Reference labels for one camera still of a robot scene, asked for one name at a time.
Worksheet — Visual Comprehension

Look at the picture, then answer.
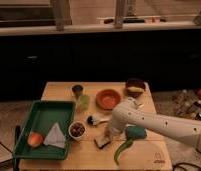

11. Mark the white folded cloth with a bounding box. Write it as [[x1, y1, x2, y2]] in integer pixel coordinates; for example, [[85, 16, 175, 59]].
[[43, 123, 66, 149]]

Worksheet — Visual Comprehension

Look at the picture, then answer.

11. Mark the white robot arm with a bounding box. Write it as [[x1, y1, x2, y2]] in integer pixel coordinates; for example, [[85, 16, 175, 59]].
[[107, 97, 201, 152]]

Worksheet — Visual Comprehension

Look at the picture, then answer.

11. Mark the green sponge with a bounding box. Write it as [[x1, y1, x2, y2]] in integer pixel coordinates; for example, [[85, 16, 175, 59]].
[[125, 126, 147, 140]]

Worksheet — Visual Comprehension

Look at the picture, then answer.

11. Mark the green plastic tray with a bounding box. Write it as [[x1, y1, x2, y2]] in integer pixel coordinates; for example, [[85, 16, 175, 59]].
[[13, 101, 75, 160]]

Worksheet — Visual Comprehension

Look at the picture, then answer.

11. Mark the wooden block eraser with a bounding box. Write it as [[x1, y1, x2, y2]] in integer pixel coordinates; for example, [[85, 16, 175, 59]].
[[94, 135, 111, 149]]

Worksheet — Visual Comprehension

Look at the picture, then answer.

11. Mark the dark small cup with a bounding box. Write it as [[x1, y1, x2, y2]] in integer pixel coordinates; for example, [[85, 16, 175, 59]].
[[72, 84, 83, 98]]

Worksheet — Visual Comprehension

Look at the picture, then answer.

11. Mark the red orange apple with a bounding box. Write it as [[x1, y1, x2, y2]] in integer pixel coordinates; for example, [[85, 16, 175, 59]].
[[27, 132, 43, 148]]

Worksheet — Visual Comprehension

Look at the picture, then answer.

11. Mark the green chili pepper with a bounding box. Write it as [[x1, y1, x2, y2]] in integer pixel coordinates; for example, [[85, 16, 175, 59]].
[[114, 139, 133, 165]]

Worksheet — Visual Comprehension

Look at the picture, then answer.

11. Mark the white cup with chocolates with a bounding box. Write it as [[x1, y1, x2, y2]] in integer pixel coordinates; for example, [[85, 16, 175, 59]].
[[68, 121, 86, 141]]

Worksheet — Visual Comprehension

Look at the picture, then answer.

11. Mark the green plastic cup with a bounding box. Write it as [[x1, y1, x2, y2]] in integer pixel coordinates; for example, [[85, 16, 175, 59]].
[[76, 94, 90, 113]]

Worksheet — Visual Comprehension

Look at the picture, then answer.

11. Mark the dark bowl with banana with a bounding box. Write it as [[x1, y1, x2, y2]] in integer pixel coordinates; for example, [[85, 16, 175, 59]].
[[125, 78, 146, 98]]

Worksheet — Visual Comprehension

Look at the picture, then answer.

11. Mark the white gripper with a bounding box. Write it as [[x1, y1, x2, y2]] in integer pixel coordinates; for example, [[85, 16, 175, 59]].
[[105, 122, 120, 137]]

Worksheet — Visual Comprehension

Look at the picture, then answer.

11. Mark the orange bowl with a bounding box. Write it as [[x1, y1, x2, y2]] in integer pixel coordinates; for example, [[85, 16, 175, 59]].
[[95, 89, 121, 110]]

